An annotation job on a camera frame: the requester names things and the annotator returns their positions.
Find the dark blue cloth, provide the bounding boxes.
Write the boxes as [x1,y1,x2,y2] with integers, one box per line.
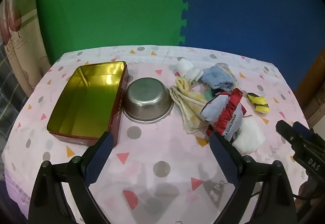
[0,178,28,224]

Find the brown cardboard box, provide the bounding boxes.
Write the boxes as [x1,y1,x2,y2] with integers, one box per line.
[295,47,325,128]

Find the light blue fluffy sock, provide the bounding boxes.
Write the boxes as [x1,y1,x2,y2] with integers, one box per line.
[200,65,236,92]

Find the black cable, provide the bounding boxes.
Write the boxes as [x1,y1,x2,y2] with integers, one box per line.
[292,194,325,201]

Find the blue foam mat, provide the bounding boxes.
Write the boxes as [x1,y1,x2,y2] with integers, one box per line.
[179,0,325,92]

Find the yellow patterned cloth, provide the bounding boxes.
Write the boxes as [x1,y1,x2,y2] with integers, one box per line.
[170,77,211,135]

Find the green foam mat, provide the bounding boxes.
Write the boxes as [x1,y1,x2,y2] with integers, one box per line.
[34,0,191,62]

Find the steel bowl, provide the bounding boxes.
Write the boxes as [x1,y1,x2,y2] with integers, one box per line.
[122,77,174,124]

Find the red tin box gold inside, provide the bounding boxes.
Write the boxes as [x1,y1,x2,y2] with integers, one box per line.
[46,61,128,147]

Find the pink patterned tablecloth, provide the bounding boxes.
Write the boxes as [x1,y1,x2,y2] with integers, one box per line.
[1,46,315,224]

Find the white fluffy sock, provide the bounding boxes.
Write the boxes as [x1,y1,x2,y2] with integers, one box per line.
[232,117,266,154]

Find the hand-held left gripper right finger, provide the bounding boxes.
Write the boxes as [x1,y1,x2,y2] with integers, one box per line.
[209,131,297,224]

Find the yellow black striped sock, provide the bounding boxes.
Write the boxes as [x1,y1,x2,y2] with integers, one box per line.
[247,92,270,116]

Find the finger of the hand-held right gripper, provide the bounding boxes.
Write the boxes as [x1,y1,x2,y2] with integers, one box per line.
[276,120,309,149]
[292,122,316,139]

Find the grey plaid blanket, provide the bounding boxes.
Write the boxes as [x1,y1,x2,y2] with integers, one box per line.
[0,43,28,143]

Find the teal fluffy sock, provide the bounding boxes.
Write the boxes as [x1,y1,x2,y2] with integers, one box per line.
[203,88,216,101]

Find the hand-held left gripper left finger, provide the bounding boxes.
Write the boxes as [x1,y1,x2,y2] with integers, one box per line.
[29,131,115,224]

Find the person's right hand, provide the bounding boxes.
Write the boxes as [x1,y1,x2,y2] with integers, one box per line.
[298,179,325,201]

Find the beige printed curtain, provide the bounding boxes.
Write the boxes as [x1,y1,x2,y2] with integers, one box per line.
[0,0,51,97]

